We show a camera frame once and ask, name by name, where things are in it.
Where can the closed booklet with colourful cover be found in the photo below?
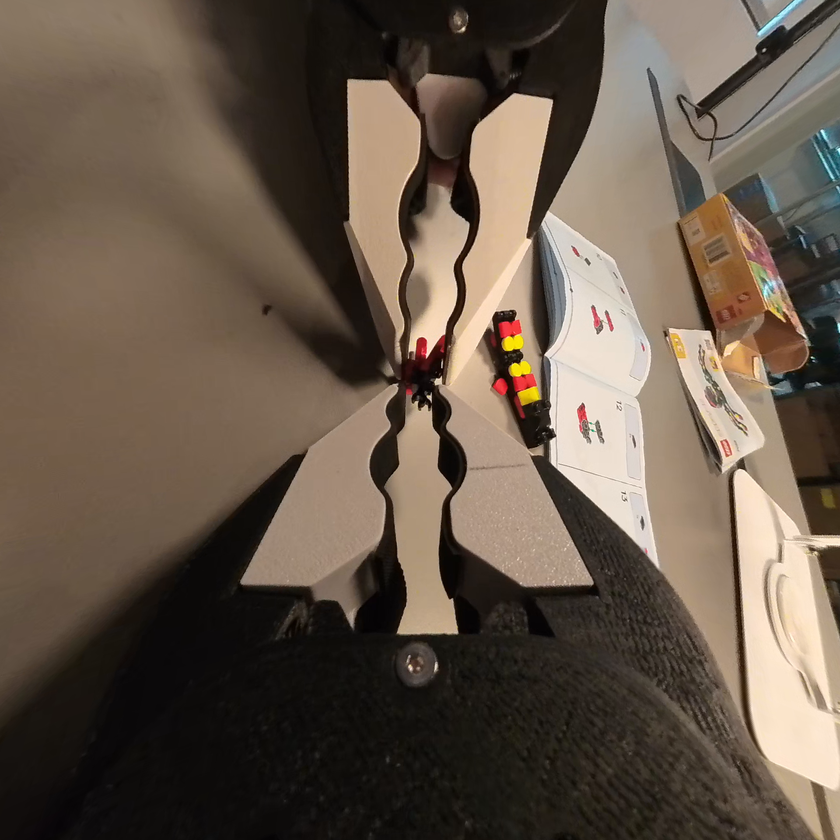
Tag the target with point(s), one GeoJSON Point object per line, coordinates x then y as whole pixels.
{"type": "Point", "coordinates": [715, 400]}

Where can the open instruction booklet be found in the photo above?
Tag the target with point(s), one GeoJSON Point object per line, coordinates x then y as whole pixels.
{"type": "Point", "coordinates": [590, 308]}

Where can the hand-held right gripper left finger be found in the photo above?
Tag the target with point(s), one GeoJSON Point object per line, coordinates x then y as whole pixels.
{"type": "Point", "coordinates": [321, 525]}

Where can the red black lego clip assembly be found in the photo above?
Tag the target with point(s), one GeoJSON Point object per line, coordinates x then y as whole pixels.
{"type": "Point", "coordinates": [433, 354]}

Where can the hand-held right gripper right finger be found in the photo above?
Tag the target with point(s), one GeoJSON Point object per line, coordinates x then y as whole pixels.
{"type": "Point", "coordinates": [518, 525]}

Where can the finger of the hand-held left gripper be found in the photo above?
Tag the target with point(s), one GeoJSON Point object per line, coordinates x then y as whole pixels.
{"type": "Point", "coordinates": [505, 184]}
{"type": "Point", "coordinates": [374, 170]}

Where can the long black red yellow lego assembly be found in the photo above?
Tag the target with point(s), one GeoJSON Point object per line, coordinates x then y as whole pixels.
{"type": "Point", "coordinates": [525, 394]}

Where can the yellow cardboard lego box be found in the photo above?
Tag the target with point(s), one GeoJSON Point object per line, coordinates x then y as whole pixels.
{"type": "Point", "coordinates": [722, 256]}

